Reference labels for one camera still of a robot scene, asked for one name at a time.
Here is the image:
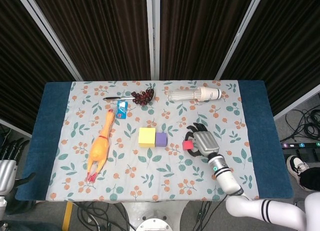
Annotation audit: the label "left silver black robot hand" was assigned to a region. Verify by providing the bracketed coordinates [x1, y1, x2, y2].
[0, 137, 36, 194]

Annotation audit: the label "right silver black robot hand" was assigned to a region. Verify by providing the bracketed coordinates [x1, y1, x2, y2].
[185, 122, 221, 159]

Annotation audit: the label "medium purple cube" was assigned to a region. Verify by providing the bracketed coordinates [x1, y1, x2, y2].
[155, 132, 168, 148]

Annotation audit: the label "large yellow cube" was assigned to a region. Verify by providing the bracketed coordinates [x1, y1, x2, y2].
[138, 127, 157, 148]

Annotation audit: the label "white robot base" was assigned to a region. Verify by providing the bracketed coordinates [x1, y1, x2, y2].
[122, 201, 191, 231]

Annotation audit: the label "white paper cup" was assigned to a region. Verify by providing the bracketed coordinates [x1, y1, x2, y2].
[196, 86, 222, 102]

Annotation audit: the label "blue felt table cover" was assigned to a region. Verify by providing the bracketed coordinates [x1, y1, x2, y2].
[14, 80, 294, 202]

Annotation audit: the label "floral patterned tablecloth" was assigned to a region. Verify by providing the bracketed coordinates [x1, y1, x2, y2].
[45, 80, 260, 202]

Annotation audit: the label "yellow strip under table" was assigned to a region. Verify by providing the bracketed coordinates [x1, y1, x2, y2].
[61, 201, 74, 230]

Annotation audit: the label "dark red grape bunch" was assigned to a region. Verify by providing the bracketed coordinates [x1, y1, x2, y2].
[131, 88, 155, 106]

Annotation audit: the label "blue snack packet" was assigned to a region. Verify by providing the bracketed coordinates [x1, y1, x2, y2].
[116, 100, 129, 120]

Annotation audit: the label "white black sneaker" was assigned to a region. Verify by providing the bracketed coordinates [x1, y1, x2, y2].
[286, 155, 310, 184]

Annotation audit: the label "black power strip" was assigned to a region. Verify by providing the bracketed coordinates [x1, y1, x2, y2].
[281, 140, 320, 149]

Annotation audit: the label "yellow rubber chicken toy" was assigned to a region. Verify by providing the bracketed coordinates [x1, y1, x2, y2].
[86, 109, 116, 184]

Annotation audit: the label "black trouser leg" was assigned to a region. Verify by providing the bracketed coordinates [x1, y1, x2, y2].
[299, 166, 320, 192]

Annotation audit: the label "grey partition bottom rail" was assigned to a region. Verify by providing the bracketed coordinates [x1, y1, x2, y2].
[273, 84, 320, 121]
[0, 118, 32, 138]

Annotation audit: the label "metal spoon black handle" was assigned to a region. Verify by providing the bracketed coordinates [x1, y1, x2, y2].
[102, 88, 157, 105]

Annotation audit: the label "black cables under table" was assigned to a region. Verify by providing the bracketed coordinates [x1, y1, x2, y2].
[74, 201, 136, 231]

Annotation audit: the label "black floor cable bundle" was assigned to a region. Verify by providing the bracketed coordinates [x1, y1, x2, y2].
[284, 108, 320, 142]

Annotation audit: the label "grey partition post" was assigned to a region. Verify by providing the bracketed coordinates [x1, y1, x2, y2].
[214, 0, 266, 80]
[13, 0, 83, 81]
[146, 0, 161, 81]

